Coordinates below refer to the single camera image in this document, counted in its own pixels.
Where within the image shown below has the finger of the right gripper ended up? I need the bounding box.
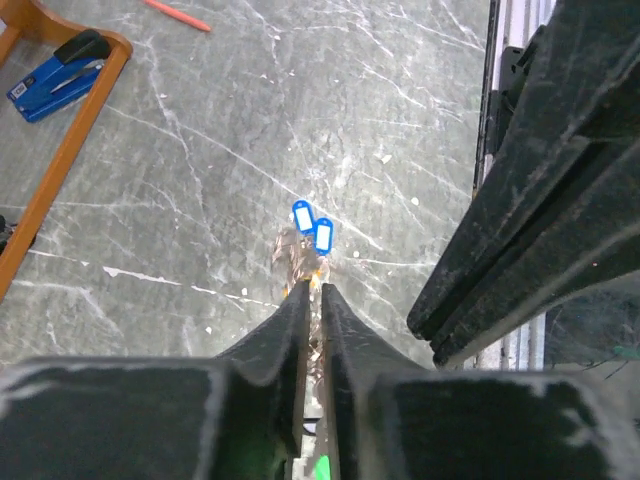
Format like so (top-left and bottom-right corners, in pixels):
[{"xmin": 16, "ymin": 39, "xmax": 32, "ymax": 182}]
[
  {"xmin": 432, "ymin": 143, "xmax": 639, "ymax": 367},
  {"xmin": 407, "ymin": 1, "xmax": 639, "ymax": 343}
]

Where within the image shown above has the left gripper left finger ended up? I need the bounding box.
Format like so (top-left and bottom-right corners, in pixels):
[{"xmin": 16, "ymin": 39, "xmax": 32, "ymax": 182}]
[{"xmin": 1, "ymin": 281, "xmax": 310, "ymax": 479}]

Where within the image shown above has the aluminium frame rail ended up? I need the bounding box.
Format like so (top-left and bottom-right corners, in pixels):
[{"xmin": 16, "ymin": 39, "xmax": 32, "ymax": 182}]
[{"xmin": 465, "ymin": 1, "xmax": 555, "ymax": 371}]

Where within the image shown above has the metal disc keyring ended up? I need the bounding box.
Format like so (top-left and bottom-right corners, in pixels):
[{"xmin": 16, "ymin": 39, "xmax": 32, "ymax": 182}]
[{"xmin": 272, "ymin": 226, "xmax": 329, "ymax": 437}]

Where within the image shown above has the blue stapler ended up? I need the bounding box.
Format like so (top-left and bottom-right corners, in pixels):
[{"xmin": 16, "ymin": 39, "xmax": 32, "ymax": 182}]
[{"xmin": 6, "ymin": 29, "xmax": 111, "ymax": 123}]

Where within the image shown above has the blue tag key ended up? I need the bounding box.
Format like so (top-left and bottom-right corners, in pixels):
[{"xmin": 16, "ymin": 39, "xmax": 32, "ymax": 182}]
[
  {"xmin": 314, "ymin": 217, "xmax": 334, "ymax": 256},
  {"xmin": 292, "ymin": 200, "xmax": 315, "ymax": 235}
]

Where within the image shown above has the wooden three-tier rack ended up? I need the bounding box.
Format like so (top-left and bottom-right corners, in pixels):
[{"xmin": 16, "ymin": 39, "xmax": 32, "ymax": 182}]
[{"xmin": 0, "ymin": 0, "xmax": 134, "ymax": 304}]

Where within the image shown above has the orange pencil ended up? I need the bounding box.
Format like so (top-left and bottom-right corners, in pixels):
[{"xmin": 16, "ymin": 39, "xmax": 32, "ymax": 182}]
[{"xmin": 144, "ymin": 0, "xmax": 211, "ymax": 33}]

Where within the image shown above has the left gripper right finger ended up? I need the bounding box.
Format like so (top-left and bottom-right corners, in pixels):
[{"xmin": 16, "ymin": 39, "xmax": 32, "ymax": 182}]
[{"xmin": 321, "ymin": 284, "xmax": 639, "ymax": 479}]

